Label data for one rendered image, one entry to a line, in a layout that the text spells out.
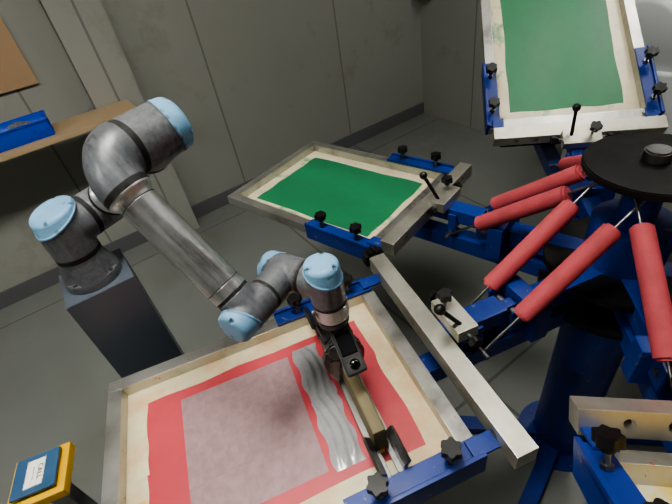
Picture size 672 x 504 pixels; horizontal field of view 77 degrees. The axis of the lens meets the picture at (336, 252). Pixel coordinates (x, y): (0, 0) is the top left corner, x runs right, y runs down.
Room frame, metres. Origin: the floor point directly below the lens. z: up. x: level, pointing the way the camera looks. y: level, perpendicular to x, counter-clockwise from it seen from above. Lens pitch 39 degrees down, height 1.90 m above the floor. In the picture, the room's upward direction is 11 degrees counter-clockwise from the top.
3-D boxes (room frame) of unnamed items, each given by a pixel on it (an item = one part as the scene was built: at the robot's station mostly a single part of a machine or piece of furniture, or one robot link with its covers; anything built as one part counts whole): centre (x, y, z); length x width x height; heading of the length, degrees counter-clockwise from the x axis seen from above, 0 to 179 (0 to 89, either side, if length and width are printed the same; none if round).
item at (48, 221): (0.98, 0.68, 1.37); 0.13 x 0.12 x 0.14; 142
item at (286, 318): (0.90, 0.07, 0.98); 0.30 x 0.05 x 0.07; 104
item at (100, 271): (0.97, 0.68, 1.25); 0.15 x 0.15 x 0.10
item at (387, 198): (1.48, -0.16, 1.05); 1.08 x 0.61 x 0.23; 44
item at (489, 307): (0.71, -0.31, 1.02); 0.17 x 0.06 x 0.05; 104
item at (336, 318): (0.64, 0.04, 1.23); 0.08 x 0.08 x 0.05
